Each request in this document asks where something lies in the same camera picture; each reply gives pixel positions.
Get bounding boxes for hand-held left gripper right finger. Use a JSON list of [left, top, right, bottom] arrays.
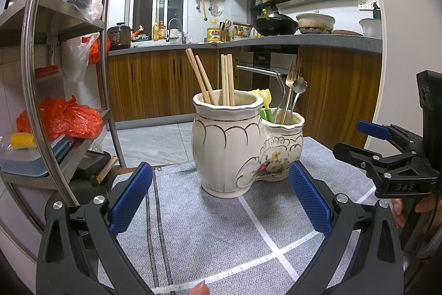
[[288, 160, 404, 295]]

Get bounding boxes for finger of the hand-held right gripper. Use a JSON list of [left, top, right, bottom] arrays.
[[333, 142, 409, 180], [356, 120, 426, 158]]

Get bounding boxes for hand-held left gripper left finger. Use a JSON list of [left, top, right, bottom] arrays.
[[36, 162, 154, 295]]

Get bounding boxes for gold utensil with flower end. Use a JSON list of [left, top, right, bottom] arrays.
[[290, 77, 308, 124]]

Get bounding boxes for silver metal fork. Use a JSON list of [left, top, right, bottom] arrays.
[[275, 71, 291, 124]]

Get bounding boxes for yellow-headed green plastic utensil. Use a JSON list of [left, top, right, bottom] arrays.
[[251, 88, 265, 119], [262, 89, 275, 124]]

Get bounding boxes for gold metal fork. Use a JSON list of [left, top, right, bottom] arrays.
[[288, 58, 302, 124]]

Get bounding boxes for cream floral ceramic utensil holder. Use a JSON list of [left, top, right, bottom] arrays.
[[192, 90, 305, 198]]

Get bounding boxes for person's right hand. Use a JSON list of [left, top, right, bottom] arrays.
[[390, 194, 438, 228]]

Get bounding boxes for grey table cloth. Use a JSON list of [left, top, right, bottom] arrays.
[[97, 136, 380, 295]]

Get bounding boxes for large orange plastic bag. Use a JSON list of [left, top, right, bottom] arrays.
[[16, 95, 104, 141]]

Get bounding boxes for grey kitchen countertop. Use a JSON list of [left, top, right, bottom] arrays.
[[107, 34, 383, 57]]

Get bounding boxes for white bowl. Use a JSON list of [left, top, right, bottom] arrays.
[[358, 19, 382, 38]]

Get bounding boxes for blue-grey plastic containers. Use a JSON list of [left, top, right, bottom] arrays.
[[0, 134, 75, 178]]

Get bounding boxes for wooden lower kitchen cabinets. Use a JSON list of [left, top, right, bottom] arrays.
[[105, 46, 382, 150]]

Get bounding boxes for white clay pot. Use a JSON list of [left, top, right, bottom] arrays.
[[296, 13, 336, 35]]

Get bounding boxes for stainless steel built-in oven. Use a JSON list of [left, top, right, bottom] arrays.
[[236, 46, 299, 98]]

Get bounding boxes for yellow plastic item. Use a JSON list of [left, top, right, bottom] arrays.
[[10, 132, 36, 148]]

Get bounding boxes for black wok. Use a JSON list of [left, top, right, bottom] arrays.
[[233, 13, 299, 37]]

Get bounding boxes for white plastic bag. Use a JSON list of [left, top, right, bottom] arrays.
[[62, 34, 92, 83]]

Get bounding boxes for small hanging orange plastic bag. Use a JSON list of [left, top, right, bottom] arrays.
[[88, 36, 110, 65]]

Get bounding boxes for red plastic box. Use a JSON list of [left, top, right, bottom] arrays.
[[35, 64, 59, 78]]

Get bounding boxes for group of seasoning jars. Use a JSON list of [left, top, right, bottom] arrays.
[[232, 25, 258, 39]]

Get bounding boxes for dark electric pressure cooker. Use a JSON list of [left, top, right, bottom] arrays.
[[107, 22, 132, 51]]

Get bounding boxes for knife block with scissors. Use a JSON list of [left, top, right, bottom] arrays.
[[219, 19, 233, 41]]

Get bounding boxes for stainless steel shelf rack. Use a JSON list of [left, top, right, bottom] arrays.
[[0, 0, 127, 257]]

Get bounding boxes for chrome kitchen faucet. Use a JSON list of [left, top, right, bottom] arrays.
[[167, 19, 187, 44]]

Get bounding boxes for wall shelf with bottles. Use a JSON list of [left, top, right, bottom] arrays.
[[249, 0, 277, 10]]

